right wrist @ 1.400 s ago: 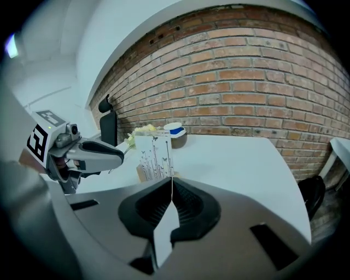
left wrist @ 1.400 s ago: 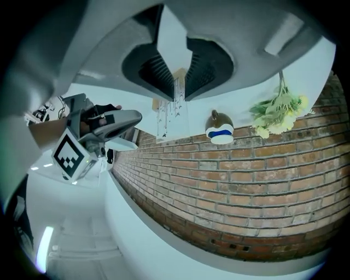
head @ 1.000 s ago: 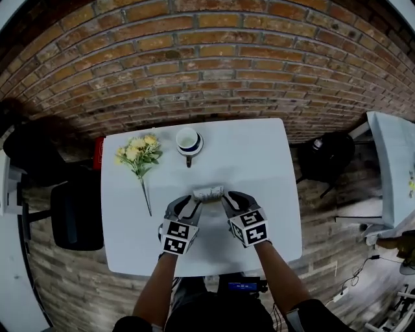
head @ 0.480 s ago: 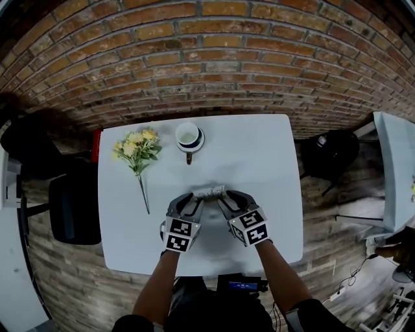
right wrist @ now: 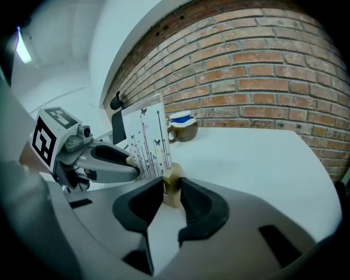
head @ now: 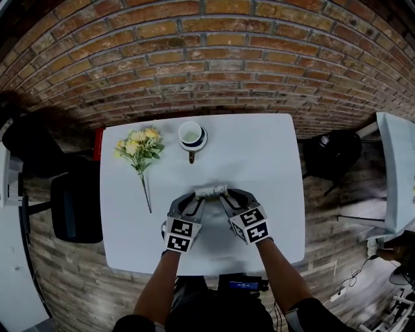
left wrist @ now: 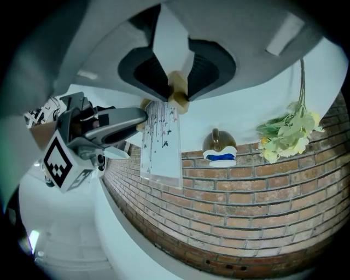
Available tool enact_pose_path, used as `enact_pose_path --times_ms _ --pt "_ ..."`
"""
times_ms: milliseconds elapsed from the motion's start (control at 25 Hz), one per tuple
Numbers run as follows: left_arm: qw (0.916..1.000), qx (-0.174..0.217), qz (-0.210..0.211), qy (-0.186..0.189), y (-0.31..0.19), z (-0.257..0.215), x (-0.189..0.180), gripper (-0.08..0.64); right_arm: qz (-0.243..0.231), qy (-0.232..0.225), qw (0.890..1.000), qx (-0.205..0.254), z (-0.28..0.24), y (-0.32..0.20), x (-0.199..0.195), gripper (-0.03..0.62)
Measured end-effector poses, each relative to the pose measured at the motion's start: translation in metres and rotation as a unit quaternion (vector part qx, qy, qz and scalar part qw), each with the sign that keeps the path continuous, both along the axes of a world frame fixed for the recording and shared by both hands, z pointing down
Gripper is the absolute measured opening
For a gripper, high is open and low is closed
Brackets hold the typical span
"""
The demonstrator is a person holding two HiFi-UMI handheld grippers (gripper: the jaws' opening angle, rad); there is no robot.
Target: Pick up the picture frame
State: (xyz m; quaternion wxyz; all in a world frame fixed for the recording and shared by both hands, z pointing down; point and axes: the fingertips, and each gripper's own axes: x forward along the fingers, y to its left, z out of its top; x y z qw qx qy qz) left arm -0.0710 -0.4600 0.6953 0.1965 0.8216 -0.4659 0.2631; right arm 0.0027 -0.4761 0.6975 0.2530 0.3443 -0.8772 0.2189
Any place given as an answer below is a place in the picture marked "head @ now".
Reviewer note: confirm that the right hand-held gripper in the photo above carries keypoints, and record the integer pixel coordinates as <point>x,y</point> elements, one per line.
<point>253,227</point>

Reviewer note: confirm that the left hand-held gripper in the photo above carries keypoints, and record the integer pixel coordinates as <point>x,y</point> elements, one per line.
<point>181,235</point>

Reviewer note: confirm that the person's right forearm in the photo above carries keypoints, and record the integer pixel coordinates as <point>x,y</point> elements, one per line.
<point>279,272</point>

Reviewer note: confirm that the person's left forearm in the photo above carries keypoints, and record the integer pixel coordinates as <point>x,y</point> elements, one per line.
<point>159,285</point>

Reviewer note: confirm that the small brown spoon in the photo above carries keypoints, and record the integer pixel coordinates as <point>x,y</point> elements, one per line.
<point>192,157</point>

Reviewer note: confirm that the yellow artificial flower bunch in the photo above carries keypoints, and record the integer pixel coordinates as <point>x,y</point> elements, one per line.
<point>139,146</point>

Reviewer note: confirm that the black device with blue screen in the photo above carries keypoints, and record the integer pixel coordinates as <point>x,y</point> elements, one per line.
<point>243,284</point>

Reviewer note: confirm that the pale bottle in backpack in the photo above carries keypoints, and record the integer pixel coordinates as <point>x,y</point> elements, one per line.
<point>324,140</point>

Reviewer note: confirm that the black backpack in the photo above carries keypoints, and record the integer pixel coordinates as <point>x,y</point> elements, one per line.
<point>337,155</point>

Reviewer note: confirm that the red box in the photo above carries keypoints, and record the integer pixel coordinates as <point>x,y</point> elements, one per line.
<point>98,144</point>

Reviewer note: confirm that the person's black shirt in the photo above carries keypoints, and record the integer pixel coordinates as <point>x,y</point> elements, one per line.
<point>220,316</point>

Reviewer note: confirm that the black office chair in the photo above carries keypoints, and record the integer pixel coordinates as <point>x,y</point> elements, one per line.
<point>74,207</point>

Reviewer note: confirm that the white power strip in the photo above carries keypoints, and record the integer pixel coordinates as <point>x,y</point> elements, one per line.
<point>338,295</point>

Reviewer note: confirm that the white table with pale cloth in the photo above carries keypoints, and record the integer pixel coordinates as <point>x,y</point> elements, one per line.
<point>398,168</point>

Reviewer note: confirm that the white standing fan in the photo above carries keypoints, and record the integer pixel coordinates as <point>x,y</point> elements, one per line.
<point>400,278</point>

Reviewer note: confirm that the small white side table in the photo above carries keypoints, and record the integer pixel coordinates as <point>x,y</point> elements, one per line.
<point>9,175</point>

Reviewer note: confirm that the white metal stand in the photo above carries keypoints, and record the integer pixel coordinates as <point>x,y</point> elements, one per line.
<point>397,308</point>

